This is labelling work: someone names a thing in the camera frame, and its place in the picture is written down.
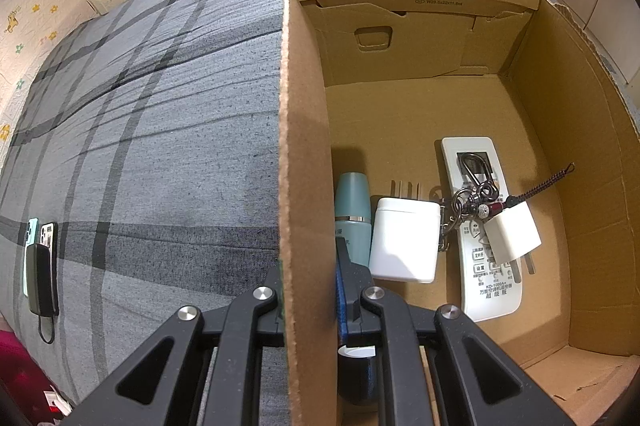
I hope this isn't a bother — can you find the teal cosmetic bottle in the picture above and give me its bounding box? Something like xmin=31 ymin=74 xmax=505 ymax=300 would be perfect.
xmin=334 ymin=172 xmax=373 ymax=272

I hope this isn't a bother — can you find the small black glossy device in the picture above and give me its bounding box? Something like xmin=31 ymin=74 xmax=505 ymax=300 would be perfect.
xmin=337 ymin=345 xmax=378 ymax=407

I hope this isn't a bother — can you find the brown cardboard box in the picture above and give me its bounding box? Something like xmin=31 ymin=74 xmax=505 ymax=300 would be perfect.
xmin=277 ymin=0 xmax=640 ymax=426

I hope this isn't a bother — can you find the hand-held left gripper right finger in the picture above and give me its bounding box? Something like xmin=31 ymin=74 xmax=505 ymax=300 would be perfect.
xmin=335 ymin=236 xmax=576 ymax=426

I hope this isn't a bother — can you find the cream wardrobe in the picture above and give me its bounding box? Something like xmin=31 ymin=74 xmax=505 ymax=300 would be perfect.
xmin=555 ymin=0 xmax=640 ymax=87

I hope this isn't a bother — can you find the black power bank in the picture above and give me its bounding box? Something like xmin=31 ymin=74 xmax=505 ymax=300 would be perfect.
xmin=27 ymin=243 xmax=60 ymax=317

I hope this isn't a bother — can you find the large white charger plug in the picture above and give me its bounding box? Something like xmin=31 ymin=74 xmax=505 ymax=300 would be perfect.
xmin=368 ymin=177 xmax=442 ymax=284

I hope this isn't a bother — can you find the black power bank cable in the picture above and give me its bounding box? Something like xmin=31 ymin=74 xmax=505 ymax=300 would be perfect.
xmin=37 ymin=313 xmax=56 ymax=345

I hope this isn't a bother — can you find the white remote control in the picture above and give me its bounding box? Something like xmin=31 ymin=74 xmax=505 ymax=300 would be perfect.
xmin=441 ymin=136 xmax=526 ymax=323

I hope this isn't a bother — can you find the teal smartphone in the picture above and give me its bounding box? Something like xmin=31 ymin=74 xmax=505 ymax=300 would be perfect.
xmin=23 ymin=217 xmax=42 ymax=297

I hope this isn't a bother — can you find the grey plaid bed sheet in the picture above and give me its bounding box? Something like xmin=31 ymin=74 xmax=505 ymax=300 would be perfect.
xmin=0 ymin=0 xmax=551 ymax=426

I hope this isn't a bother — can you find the red cloth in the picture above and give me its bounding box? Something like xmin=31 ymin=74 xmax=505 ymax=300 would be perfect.
xmin=0 ymin=326 xmax=76 ymax=426

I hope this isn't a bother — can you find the silver smartphone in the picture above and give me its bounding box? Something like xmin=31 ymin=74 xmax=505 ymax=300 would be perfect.
xmin=40 ymin=221 xmax=59 ymax=252

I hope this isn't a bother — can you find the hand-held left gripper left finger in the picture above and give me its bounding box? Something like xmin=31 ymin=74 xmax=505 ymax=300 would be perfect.
xmin=62 ymin=263 xmax=293 ymax=426

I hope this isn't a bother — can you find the small white cube charger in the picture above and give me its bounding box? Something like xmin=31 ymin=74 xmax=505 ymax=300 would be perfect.
xmin=482 ymin=202 xmax=543 ymax=277

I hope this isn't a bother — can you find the metal keychain with braided strap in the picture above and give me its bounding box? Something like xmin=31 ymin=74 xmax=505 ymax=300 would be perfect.
xmin=430 ymin=153 xmax=576 ymax=252

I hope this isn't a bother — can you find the white charger with cable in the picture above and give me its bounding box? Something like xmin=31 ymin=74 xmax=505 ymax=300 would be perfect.
xmin=44 ymin=388 xmax=71 ymax=417

